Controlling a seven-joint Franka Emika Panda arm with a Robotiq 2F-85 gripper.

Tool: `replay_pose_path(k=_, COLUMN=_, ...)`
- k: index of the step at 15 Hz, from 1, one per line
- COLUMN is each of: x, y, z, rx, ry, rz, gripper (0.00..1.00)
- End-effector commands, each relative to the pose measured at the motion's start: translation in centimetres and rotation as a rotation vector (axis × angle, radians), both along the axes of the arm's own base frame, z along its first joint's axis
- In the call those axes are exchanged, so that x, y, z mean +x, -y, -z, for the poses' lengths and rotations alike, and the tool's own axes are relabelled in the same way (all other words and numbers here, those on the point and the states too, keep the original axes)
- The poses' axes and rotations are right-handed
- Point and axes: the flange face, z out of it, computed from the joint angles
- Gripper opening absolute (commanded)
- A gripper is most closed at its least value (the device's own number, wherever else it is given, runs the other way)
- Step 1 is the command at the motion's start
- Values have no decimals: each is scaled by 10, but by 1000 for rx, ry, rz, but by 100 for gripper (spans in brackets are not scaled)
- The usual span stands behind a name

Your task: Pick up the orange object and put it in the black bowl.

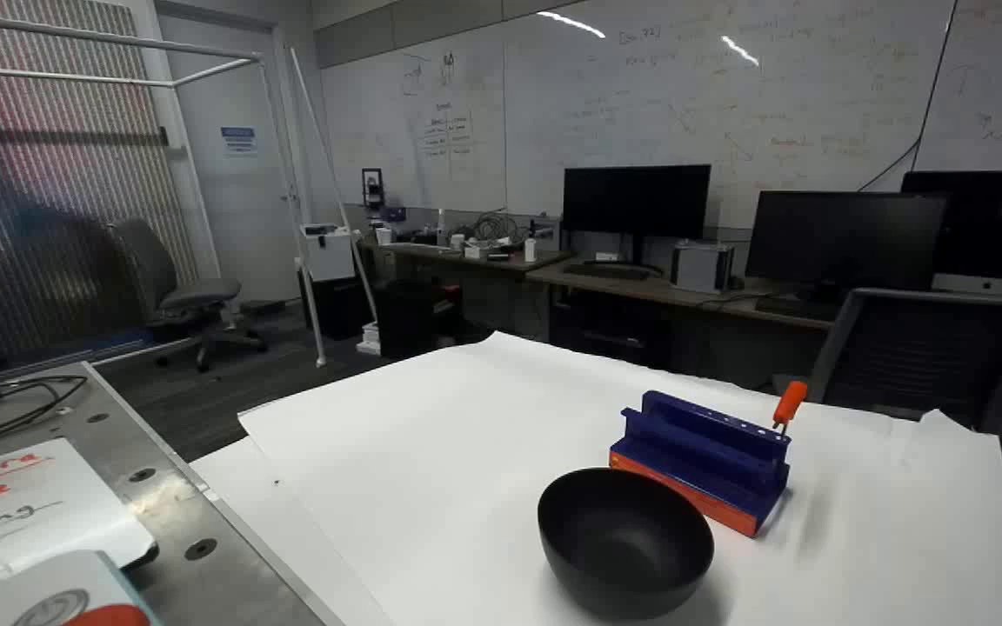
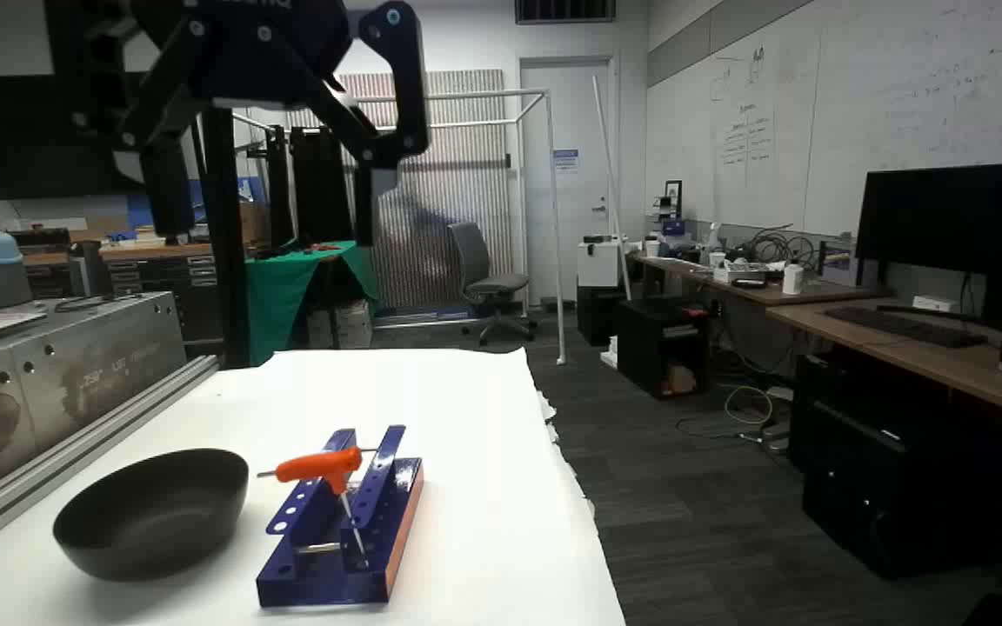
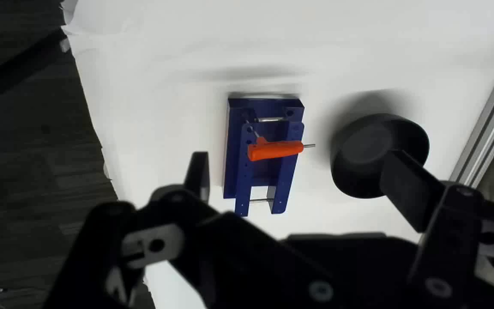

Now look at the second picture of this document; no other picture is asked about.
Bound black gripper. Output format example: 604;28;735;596
116;0;431;250

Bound orange T-handle hex key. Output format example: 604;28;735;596
254;444;383;566

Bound black bowl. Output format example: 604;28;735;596
50;444;254;584

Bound black vertical stand pole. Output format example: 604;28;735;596
198;101;254;369

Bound green cloth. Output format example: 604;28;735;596
242;236;383;369

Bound grey office chair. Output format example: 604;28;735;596
449;219;540;348

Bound white door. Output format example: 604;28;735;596
517;57;621;305

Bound metal table base with holes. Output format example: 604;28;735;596
0;289;223;569

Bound white paper table cover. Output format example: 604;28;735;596
0;343;630;626

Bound black box under desk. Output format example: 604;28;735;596
612;296;717;403

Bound blue tool rack orange base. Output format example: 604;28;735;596
254;421;429;612

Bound black computer monitor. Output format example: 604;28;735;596
851;157;1002;319

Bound long wooden desk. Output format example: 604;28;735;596
626;250;1002;434

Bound black under-desk cabinet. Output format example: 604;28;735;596
795;348;1002;584

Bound white pipe frame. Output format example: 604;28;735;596
227;87;569;369

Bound cables on floor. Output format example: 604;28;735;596
719;379;795;452

